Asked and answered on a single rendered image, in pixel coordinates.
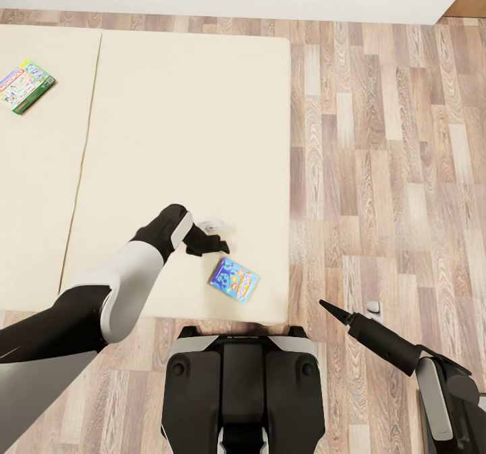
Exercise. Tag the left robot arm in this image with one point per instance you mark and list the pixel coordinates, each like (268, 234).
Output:
(42, 355)

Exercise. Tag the bed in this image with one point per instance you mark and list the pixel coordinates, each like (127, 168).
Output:
(137, 121)

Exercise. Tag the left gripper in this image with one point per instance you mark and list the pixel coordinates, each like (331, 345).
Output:
(207, 244)

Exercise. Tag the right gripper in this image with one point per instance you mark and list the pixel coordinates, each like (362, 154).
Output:
(367, 331)

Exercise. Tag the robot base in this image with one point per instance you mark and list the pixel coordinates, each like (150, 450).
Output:
(243, 383)

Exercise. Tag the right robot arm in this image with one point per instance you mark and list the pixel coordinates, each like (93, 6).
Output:
(450, 396)

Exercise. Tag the board game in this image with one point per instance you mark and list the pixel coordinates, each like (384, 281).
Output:
(23, 86)
(234, 280)

